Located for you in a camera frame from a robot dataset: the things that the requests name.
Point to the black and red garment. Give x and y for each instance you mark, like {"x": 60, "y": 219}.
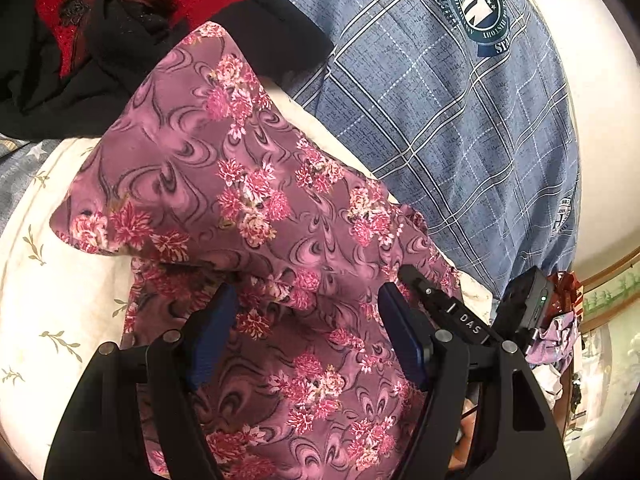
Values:
{"x": 125, "y": 35}

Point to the wooden framed panel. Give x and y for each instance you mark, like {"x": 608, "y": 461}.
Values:
{"x": 607, "y": 280}

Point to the grey star print cloth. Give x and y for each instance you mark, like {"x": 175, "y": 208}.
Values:
{"x": 20, "y": 165}

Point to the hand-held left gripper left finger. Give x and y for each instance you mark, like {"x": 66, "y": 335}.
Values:
{"x": 216, "y": 330}

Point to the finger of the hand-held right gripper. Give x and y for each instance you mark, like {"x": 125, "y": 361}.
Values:
{"x": 440, "y": 302}

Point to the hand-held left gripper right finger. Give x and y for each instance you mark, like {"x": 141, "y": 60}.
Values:
{"x": 400, "y": 335}

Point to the cream leaf print sheet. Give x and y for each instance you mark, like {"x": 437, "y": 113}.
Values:
{"x": 65, "y": 300}

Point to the red shiny wrapping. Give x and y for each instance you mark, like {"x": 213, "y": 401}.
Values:
{"x": 567, "y": 290}

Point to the blue plaid blanket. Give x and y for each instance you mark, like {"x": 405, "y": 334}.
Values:
{"x": 440, "y": 110}

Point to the pink floral garment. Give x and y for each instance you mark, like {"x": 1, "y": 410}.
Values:
{"x": 240, "y": 185}

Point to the light purple cloth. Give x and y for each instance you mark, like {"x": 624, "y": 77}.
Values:
{"x": 557, "y": 340}

